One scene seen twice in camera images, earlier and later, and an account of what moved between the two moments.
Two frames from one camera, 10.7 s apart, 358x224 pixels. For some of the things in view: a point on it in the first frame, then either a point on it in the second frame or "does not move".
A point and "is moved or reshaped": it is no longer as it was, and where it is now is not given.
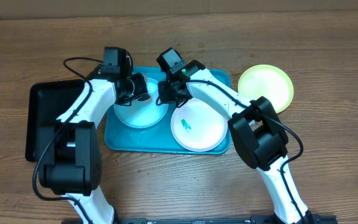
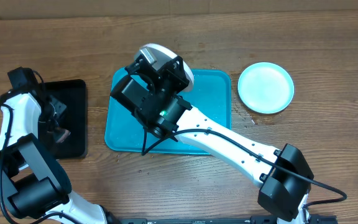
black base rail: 256,219 does not move
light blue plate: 142,114 to 266,88
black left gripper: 120,101 to 47,126
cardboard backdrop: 7,9 does not move
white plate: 199,126 is moved or reshaped
